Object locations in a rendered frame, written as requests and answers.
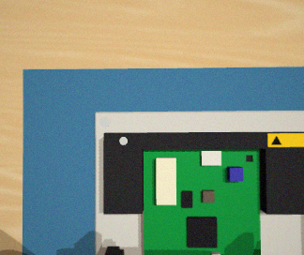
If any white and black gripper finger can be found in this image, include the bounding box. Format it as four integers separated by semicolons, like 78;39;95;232
105;247;124;255

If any green circuit board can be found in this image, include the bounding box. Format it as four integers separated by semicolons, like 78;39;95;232
144;149;261;255

